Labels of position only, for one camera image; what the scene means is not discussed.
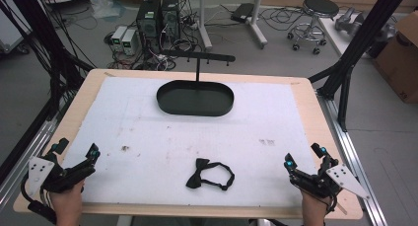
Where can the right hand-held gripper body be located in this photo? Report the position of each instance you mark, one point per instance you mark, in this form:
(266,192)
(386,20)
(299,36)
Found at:
(317,184)

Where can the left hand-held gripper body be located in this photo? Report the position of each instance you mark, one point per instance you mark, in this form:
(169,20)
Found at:
(67,176)

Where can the black bow tie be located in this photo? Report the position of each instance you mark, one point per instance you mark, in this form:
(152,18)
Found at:
(195,179)

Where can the black hanger stand with tray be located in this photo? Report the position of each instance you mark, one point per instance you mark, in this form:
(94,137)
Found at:
(195,99)

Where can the person's right hand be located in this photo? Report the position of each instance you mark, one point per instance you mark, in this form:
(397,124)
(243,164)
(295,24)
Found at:
(313,211)

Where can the person's left hand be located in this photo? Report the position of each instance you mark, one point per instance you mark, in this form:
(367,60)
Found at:
(67,206)

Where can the white foam mat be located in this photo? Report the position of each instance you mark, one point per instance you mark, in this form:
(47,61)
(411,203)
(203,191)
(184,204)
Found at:
(157,143)

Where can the white side table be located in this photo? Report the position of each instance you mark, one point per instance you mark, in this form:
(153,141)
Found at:
(335,35)

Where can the white power supply unit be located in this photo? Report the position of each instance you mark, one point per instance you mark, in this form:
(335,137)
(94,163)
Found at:
(129,41)
(118,37)

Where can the brown cardboard box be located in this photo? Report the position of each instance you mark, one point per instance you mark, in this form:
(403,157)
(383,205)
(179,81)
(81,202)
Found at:
(399,58)

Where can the grey robot part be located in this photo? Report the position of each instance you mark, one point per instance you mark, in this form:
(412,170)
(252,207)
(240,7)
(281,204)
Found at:
(348,22)

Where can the computer towers on floor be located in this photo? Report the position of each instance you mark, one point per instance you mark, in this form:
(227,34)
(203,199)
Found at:
(171,46)

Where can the white desk leg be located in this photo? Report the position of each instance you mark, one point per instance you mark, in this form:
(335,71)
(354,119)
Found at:
(258,25)
(204,25)

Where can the large black computer tower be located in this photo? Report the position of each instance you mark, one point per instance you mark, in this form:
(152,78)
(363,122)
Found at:
(148,23)

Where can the black round rolling stool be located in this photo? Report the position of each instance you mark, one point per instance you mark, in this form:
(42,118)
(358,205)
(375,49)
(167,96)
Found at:
(318,7)

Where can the clear plastic bag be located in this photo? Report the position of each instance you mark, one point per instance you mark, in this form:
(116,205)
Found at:
(106,7)

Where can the slim black computer tower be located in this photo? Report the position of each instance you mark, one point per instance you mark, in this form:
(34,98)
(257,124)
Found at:
(171,18)

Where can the black flat box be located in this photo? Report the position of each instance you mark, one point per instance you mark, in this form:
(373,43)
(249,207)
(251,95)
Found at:
(242,12)

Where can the aluminium rail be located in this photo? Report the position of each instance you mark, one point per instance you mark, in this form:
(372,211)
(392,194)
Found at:
(29,150)
(351,147)

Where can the black metal frame strut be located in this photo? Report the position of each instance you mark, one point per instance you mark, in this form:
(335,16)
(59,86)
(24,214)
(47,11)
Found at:
(361,35)
(36,25)

